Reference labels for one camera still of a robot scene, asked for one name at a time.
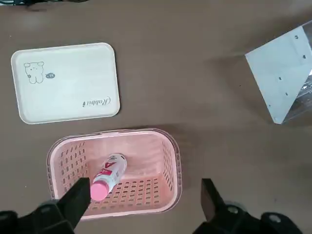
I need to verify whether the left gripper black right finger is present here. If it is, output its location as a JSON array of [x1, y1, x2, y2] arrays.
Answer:
[[192, 178, 303, 234]]

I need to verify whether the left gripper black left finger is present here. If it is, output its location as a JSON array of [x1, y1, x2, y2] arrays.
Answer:
[[0, 177, 92, 234]]

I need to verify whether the white bottle pink cap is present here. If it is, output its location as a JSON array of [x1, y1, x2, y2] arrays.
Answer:
[[90, 153, 128, 201]]

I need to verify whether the pink plastic basket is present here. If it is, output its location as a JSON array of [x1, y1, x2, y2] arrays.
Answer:
[[46, 127, 183, 221]]

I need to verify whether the clear acrylic shelf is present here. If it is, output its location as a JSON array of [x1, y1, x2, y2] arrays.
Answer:
[[244, 20, 312, 126]]

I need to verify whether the cream rabbit print tray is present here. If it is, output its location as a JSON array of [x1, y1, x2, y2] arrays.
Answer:
[[10, 42, 121, 125]]

